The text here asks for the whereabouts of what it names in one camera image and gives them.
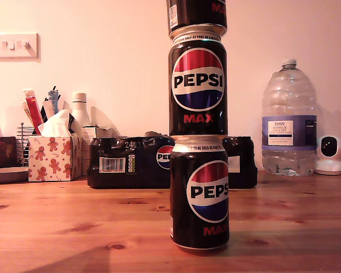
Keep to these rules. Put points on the small white carton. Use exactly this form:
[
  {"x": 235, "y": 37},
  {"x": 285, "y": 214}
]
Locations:
[{"x": 86, "y": 148}]

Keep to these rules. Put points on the small white round camera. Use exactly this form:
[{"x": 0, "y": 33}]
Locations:
[{"x": 329, "y": 159}]

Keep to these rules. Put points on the blue packet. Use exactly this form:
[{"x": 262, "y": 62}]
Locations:
[{"x": 54, "y": 98}]

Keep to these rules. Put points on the large clear water bottle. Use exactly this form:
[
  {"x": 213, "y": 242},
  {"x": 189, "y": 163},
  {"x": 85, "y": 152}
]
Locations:
[{"x": 290, "y": 102}]

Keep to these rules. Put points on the white bottle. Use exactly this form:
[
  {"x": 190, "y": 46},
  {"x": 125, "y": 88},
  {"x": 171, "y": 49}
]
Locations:
[{"x": 80, "y": 111}]

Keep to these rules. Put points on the gingerbread print tissue box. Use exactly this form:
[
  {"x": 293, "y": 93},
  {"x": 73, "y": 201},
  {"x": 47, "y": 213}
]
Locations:
[{"x": 54, "y": 159}]

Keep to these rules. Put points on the black shrink-wrapped Pepsi can pack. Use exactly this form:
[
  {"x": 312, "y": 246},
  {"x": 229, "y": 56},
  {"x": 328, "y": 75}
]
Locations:
[{"x": 147, "y": 176}]

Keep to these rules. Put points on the black Pepsi Max can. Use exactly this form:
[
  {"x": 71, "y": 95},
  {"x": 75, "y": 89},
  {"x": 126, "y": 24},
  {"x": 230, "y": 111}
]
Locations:
[
  {"x": 196, "y": 14},
  {"x": 199, "y": 176},
  {"x": 199, "y": 82}
]

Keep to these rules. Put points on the grey plate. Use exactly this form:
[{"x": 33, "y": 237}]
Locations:
[{"x": 5, "y": 175}]

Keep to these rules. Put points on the white wall light switch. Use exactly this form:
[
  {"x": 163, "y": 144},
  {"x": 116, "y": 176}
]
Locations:
[{"x": 17, "y": 54}]

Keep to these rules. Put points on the black white striped packet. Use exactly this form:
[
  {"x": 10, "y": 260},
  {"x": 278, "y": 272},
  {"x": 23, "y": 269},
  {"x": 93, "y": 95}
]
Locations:
[{"x": 47, "y": 111}]

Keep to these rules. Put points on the dark red box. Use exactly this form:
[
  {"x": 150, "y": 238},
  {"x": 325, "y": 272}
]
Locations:
[{"x": 3, "y": 150}]

